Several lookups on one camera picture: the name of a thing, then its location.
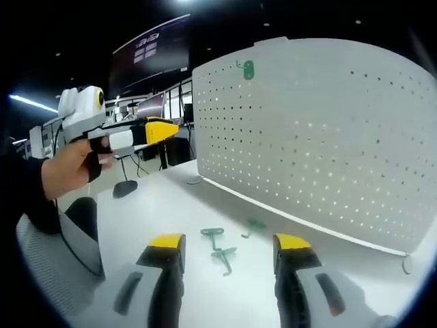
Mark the black oval stand base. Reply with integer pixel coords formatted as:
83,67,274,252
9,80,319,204
112,159,139,200

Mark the grey mesh office chair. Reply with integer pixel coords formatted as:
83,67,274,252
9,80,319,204
15,197,105,322

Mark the green hook assembly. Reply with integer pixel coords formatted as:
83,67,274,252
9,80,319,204
200,227,225,252
210,246,238,277
236,59,255,82
240,218,267,239

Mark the black cable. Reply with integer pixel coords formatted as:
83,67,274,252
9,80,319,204
53,197,105,278

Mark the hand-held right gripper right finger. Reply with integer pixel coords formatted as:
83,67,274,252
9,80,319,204
272,233,399,328

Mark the white laptop with red screen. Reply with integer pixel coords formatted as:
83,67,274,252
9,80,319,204
135,92,167,120

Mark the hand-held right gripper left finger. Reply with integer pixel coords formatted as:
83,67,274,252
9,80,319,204
87,233,187,328

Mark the white perforated mounting plate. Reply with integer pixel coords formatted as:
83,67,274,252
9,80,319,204
186,36,437,276

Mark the long ceiling light strip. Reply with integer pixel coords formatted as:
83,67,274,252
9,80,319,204
9,94,59,113

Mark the black box under table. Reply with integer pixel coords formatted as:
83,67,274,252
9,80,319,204
167,136,192,167

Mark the large dark wall screen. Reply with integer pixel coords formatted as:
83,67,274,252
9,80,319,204
108,13,191,95

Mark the person's left hand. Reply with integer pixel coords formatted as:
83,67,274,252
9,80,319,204
41,138,115,202

